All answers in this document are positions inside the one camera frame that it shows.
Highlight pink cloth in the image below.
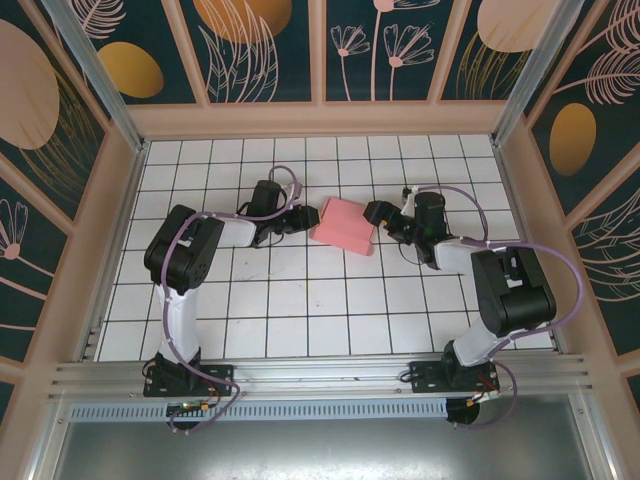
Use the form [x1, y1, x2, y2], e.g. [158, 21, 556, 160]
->
[308, 196, 377, 259]

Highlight grey metal sheet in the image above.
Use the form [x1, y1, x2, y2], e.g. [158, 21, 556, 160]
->
[47, 418, 594, 480]

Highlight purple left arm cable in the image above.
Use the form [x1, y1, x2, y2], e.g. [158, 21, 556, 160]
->
[160, 164, 304, 436]

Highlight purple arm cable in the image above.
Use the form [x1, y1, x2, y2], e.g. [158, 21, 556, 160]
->
[412, 184, 586, 431]
[160, 164, 304, 436]

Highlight aluminium side rail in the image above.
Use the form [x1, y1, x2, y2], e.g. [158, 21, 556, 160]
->
[77, 142, 149, 362]
[492, 139, 559, 352]

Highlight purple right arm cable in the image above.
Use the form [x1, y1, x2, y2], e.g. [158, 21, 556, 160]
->
[412, 184, 586, 431]

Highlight wall panel with flower outlines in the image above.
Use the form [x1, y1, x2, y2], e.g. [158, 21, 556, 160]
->
[322, 0, 464, 105]

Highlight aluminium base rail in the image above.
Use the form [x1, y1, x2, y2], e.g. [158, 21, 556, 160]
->
[47, 353, 596, 401]

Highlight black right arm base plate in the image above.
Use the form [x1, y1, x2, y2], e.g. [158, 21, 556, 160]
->
[408, 359, 501, 396]

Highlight aluminium frame post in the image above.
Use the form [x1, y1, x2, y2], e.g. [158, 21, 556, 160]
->
[42, 0, 151, 154]
[491, 0, 569, 147]
[574, 384, 619, 480]
[22, 399, 71, 480]

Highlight wall panel with leaf outlines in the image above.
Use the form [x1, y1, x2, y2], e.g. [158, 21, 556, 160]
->
[178, 0, 321, 106]

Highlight wall panel with feather and oval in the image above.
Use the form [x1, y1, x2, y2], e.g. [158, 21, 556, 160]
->
[524, 0, 640, 221]

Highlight orange connector wires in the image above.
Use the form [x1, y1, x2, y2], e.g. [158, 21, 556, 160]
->
[197, 387, 221, 416]
[469, 372, 501, 409]

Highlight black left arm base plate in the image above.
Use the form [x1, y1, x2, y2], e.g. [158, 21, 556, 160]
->
[143, 363, 235, 399]

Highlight wall panel with yellow oval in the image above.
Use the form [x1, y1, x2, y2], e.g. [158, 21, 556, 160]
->
[64, 0, 207, 107]

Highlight wall panel with fern leaves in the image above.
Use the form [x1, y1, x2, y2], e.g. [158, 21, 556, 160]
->
[568, 164, 640, 359]

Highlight slotted grey cable duct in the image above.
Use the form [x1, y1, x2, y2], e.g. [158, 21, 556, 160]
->
[69, 399, 449, 422]

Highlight wall panel with pale circle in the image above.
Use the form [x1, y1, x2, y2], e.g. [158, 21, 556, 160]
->
[437, 0, 544, 104]

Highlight wall panel with single flower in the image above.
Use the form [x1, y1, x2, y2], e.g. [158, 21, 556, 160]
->
[0, 149, 72, 362]

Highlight wall panel with large pink circle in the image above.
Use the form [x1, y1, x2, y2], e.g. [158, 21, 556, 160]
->
[0, 0, 112, 236]

